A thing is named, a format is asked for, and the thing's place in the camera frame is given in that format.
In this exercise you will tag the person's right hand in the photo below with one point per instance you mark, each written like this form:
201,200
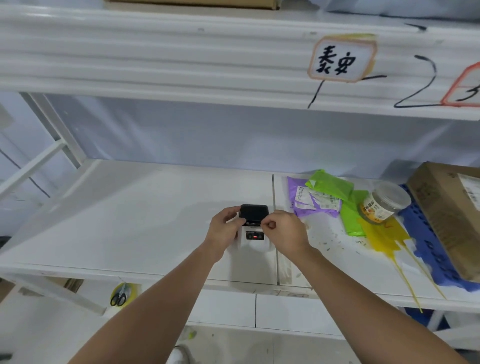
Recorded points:
288,234

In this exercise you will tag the person's left hand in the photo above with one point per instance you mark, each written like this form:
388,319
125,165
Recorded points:
223,232

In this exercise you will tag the white label printer black lid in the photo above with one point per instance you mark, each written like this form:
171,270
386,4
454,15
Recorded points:
254,242

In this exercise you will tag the person's left forearm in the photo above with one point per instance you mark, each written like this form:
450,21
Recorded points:
157,311

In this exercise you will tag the person's right forearm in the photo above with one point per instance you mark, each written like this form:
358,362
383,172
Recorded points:
371,315

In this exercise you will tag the clear plastic jar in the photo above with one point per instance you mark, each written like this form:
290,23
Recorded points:
382,202

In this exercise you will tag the large brown cardboard parcel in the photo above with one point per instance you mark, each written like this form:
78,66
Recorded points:
446,217

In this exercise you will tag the orange bordered handwritten label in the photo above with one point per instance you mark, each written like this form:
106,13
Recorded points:
341,60

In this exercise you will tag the red bordered handwritten label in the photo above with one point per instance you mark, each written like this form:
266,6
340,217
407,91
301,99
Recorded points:
465,90

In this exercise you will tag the purple mailer bag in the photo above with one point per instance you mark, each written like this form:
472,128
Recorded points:
296,204

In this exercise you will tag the yellow plastic bag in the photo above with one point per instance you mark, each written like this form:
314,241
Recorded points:
384,236

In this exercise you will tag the scissors with yellow tape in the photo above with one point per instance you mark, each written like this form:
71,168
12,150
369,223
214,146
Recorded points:
133,292

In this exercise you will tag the black scissors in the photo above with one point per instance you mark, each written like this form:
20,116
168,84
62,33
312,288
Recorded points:
118,299

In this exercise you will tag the blue plastic pallet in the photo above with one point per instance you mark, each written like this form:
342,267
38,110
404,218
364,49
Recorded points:
423,240

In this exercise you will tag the blue plastic crate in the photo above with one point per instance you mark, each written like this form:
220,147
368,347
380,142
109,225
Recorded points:
423,318

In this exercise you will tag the white metal shelving rack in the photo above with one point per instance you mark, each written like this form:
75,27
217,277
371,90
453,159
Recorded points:
150,56

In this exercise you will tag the plain brown cardboard box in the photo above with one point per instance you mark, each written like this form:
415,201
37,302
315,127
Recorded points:
195,3

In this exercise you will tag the grey bags on top shelf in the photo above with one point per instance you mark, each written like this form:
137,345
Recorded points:
393,7

